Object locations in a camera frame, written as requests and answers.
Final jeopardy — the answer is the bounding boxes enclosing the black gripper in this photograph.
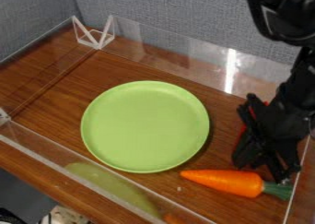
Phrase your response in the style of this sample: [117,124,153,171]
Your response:
[230,86,312,183]

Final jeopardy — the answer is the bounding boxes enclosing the orange toy carrot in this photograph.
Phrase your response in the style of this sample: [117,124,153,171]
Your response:
[180,170,292,200]

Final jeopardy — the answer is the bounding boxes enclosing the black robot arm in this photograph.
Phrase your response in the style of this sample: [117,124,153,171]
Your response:
[230,0,315,183]

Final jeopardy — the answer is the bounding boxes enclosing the red plastic block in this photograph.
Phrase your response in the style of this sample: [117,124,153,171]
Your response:
[234,102,260,147]

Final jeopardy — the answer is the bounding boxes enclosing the green round plate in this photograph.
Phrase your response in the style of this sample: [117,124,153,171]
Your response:
[80,81,210,173]

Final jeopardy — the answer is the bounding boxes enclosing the clear acrylic barrier wall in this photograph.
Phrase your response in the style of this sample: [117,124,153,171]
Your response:
[0,17,315,224]

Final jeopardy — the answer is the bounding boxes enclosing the clear acrylic corner bracket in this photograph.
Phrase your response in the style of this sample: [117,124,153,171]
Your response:
[70,16,116,50]

